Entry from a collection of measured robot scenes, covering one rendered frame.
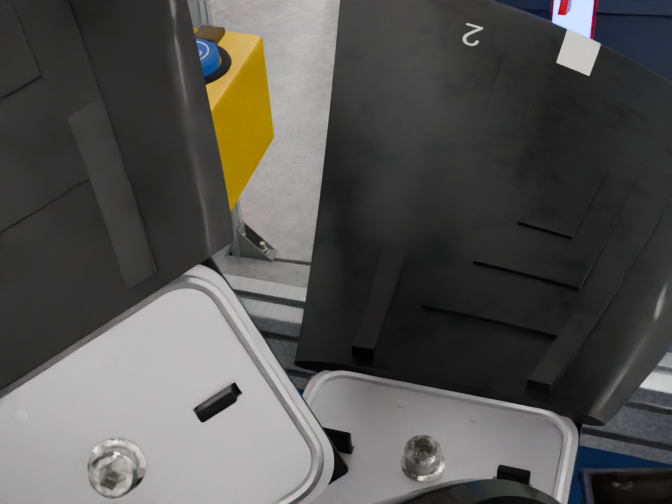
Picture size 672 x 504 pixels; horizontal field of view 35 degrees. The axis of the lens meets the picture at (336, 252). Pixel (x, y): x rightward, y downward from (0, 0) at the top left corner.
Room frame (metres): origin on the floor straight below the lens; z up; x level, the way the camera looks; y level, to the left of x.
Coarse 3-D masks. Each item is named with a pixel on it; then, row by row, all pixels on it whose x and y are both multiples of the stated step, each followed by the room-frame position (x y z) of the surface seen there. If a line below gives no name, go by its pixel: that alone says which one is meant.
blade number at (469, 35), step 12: (456, 24) 0.43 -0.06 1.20; (468, 24) 0.43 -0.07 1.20; (480, 24) 0.43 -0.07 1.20; (492, 24) 0.43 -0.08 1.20; (456, 36) 0.42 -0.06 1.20; (468, 36) 0.42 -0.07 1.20; (480, 36) 0.42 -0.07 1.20; (492, 36) 0.42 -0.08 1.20; (456, 48) 0.41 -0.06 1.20; (468, 48) 0.41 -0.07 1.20; (480, 48) 0.41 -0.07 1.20
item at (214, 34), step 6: (198, 30) 0.66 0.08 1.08; (204, 30) 0.66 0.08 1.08; (210, 30) 0.66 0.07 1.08; (216, 30) 0.66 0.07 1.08; (222, 30) 0.66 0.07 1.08; (198, 36) 0.65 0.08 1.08; (204, 36) 0.65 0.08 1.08; (210, 36) 0.65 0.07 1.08; (216, 36) 0.65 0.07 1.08; (222, 36) 0.66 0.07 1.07; (216, 42) 0.65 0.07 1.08
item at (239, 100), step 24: (240, 48) 0.64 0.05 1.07; (216, 72) 0.61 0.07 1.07; (240, 72) 0.62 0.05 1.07; (264, 72) 0.65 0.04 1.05; (216, 96) 0.59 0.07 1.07; (240, 96) 0.61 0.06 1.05; (264, 96) 0.65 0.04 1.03; (216, 120) 0.57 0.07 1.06; (240, 120) 0.61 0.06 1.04; (264, 120) 0.64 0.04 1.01; (240, 144) 0.60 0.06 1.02; (264, 144) 0.64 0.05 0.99; (240, 168) 0.60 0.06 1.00; (240, 192) 0.59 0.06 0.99
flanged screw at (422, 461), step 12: (408, 444) 0.20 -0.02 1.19; (420, 444) 0.21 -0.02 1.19; (432, 444) 0.20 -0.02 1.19; (408, 456) 0.20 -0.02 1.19; (420, 456) 0.20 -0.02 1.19; (432, 456) 0.20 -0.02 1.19; (408, 468) 0.20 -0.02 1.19; (420, 468) 0.20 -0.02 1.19; (432, 468) 0.20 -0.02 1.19; (420, 480) 0.20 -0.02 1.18
